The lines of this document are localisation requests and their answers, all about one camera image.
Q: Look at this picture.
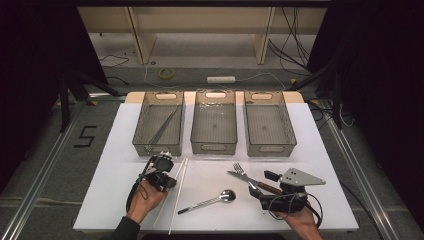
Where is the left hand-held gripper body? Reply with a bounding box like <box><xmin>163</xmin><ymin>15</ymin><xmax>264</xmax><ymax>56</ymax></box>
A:
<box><xmin>135</xmin><ymin>151</ymin><xmax>177</xmax><ymax>193</ymax></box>

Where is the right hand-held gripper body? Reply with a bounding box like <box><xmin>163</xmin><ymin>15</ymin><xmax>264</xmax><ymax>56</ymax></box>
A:
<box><xmin>260</xmin><ymin>167</ymin><xmax>327</xmax><ymax>213</ymax></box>

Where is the white chopstick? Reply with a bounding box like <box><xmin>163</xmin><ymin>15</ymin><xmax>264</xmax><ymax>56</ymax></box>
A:
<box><xmin>169</xmin><ymin>157</ymin><xmax>190</xmax><ymax>235</ymax></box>
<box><xmin>153</xmin><ymin>158</ymin><xmax>186</xmax><ymax>229</ymax></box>

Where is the knife with wooden handle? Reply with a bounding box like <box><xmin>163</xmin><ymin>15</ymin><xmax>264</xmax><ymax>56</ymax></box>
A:
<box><xmin>227</xmin><ymin>170</ymin><xmax>284</xmax><ymax>196</ymax></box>

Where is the metal spoon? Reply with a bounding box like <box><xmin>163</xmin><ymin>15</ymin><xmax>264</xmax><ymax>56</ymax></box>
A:
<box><xmin>177</xmin><ymin>189</ymin><xmax>237</xmax><ymax>215</ymax></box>

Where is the metal fork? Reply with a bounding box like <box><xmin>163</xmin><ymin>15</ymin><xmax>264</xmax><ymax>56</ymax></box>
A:
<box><xmin>232</xmin><ymin>162</ymin><xmax>262</xmax><ymax>194</ymax></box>

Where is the smoky clear plastic bin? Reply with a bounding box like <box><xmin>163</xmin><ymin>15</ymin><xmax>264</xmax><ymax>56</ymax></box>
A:
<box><xmin>243</xmin><ymin>90</ymin><xmax>298</xmax><ymax>158</ymax></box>
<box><xmin>132</xmin><ymin>90</ymin><xmax>185</xmax><ymax>158</ymax></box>
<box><xmin>190</xmin><ymin>89</ymin><xmax>238</xmax><ymax>156</ymax></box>

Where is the person's left hand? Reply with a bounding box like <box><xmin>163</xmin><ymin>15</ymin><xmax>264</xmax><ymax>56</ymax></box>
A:
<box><xmin>126</xmin><ymin>179</ymin><xmax>169</xmax><ymax>224</ymax></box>

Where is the person's right hand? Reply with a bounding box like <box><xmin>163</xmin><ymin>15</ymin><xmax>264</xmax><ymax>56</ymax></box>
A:
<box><xmin>275</xmin><ymin>206</ymin><xmax>323</xmax><ymax>240</ymax></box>

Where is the white board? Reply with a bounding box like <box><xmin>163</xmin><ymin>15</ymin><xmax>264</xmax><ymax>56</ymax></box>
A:
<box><xmin>72</xmin><ymin>101</ymin><xmax>360</xmax><ymax>233</ymax></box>

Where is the wooden table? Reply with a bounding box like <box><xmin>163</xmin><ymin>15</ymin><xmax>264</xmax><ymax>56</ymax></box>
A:
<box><xmin>124</xmin><ymin>90</ymin><xmax>305</xmax><ymax>105</ymax></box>

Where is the black metal stand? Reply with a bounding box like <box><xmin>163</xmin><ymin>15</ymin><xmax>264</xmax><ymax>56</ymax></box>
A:
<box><xmin>286</xmin><ymin>63</ymin><xmax>344</xmax><ymax>129</ymax></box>
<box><xmin>58</xmin><ymin>71</ymin><xmax>121</xmax><ymax>133</ymax></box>

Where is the yellow tape roll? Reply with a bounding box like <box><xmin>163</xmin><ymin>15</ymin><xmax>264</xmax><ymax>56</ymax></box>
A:
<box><xmin>157</xmin><ymin>67</ymin><xmax>176</xmax><ymax>80</ymax></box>

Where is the white power strip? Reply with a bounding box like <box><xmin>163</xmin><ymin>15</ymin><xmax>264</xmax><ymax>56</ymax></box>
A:
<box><xmin>206</xmin><ymin>75</ymin><xmax>237</xmax><ymax>85</ymax></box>

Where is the black curtain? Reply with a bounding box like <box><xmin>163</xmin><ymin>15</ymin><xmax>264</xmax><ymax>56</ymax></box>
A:
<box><xmin>306</xmin><ymin>0</ymin><xmax>424</xmax><ymax>231</ymax></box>
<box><xmin>0</xmin><ymin>0</ymin><xmax>108</xmax><ymax>194</ymax></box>

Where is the beige wooden shelf unit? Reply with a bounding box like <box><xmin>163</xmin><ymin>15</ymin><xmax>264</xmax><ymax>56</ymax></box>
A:
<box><xmin>76</xmin><ymin>6</ymin><xmax>328</xmax><ymax>66</ymax></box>

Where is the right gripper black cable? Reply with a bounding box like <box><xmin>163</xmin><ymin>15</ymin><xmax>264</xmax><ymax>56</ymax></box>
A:
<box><xmin>268</xmin><ymin>191</ymin><xmax>324</xmax><ymax>230</ymax></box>

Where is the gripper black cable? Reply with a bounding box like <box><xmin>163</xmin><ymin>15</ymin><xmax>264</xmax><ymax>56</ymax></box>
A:
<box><xmin>125</xmin><ymin>165</ymin><xmax>152</xmax><ymax>213</ymax></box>
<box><xmin>268</xmin><ymin>191</ymin><xmax>324</xmax><ymax>230</ymax></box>

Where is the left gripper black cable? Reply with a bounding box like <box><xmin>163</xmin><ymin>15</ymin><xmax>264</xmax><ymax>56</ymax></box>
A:
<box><xmin>125</xmin><ymin>165</ymin><xmax>152</xmax><ymax>213</ymax></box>

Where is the aluminium floor rail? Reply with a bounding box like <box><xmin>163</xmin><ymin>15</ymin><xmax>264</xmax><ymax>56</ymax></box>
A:
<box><xmin>319</xmin><ymin>99</ymin><xmax>399</xmax><ymax>240</ymax></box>
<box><xmin>0</xmin><ymin>99</ymin><xmax>86</xmax><ymax>240</ymax></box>

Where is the thick black floor cable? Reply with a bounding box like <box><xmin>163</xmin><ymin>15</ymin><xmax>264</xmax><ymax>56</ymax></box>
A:
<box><xmin>339</xmin><ymin>182</ymin><xmax>386</xmax><ymax>240</ymax></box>

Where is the white cable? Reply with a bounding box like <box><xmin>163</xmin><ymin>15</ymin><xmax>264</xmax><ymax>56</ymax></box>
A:
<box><xmin>234</xmin><ymin>72</ymin><xmax>287</xmax><ymax>90</ymax></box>
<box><xmin>143</xmin><ymin>63</ymin><xmax>208</xmax><ymax>91</ymax></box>

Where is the thin black floor cable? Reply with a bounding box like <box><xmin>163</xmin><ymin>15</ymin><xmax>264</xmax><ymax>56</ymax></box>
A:
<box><xmin>98</xmin><ymin>54</ymin><xmax>130</xmax><ymax>69</ymax></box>

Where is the black cable bundle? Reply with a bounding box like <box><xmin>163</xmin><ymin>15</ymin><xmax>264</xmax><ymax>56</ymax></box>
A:
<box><xmin>268</xmin><ymin>6</ymin><xmax>313</xmax><ymax>73</ymax></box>

